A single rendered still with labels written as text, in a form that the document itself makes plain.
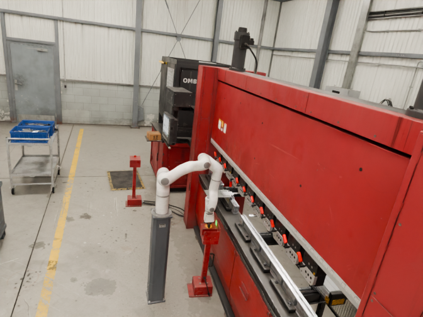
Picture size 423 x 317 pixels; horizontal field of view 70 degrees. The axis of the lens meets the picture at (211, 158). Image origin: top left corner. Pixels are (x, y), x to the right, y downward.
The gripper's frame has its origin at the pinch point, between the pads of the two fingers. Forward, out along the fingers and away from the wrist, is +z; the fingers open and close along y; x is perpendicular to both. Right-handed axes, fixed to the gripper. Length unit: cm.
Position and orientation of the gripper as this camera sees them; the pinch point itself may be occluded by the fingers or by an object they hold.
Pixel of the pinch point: (208, 226)
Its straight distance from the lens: 309.1
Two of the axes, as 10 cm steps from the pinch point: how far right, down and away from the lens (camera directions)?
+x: 1.9, 3.4, -9.2
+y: -9.8, 0.4, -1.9
